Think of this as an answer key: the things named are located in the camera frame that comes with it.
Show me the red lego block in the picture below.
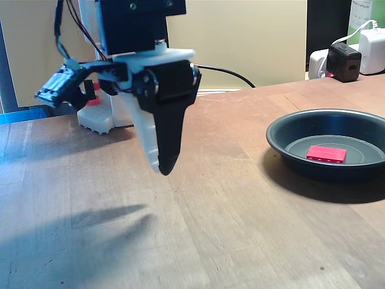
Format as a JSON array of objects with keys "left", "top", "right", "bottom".
[{"left": 306, "top": 145, "right": 347, "bottom": 164}]

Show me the black round shallow bin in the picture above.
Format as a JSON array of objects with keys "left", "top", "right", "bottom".
[{"left": 265, "top": 108, "right": 385, "bottom": 183}]

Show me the red black base clamp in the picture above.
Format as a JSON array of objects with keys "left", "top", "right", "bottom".
[{"left": 83, "top": 79, "right": 102, "bottom": 107}]

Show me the blue strip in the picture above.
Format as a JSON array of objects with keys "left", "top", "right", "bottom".
[{"left": 0, "top": 107, "right": 48, "bottom": 125}]

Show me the white power strip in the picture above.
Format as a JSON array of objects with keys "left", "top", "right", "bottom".
[{"left": 308, "top": 43, "right": 360, "bottom": 80}]

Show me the black panel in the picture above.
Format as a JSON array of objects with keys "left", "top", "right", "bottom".
[{"left": 306, "top": 0, "right": 352, "bottom": 72}]

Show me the black cube charger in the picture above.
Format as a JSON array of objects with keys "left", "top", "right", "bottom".
[{"left": 327, "top": 42, "right": 362, "bottom": 83}]

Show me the green and white box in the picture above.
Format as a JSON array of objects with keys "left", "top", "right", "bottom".
[{"left": 347, "top": 0, "right": 385, "bottom": 46}]

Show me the white power adapter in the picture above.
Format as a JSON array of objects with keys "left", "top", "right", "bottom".
[{"left": 359, "top": 28, "right": 385, "bottom": 76}]

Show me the black usb cable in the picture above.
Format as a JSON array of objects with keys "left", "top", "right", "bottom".
[{"left": 195, "top": 64, "right": 257, "bottom": 89}]

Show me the black camera cable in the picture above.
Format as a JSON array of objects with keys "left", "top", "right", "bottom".
[{"left": 54, "top": 0, "right": 81, "bottom": 69}]

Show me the dark grey frame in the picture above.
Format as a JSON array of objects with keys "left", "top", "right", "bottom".
[{"left": 0, "top": 11, "right": 88, "bottom": 115}]

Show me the white adapter cable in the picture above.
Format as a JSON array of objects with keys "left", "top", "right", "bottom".
[{"left": 333, "top": 19, "right": 378, "bottom": 46}]

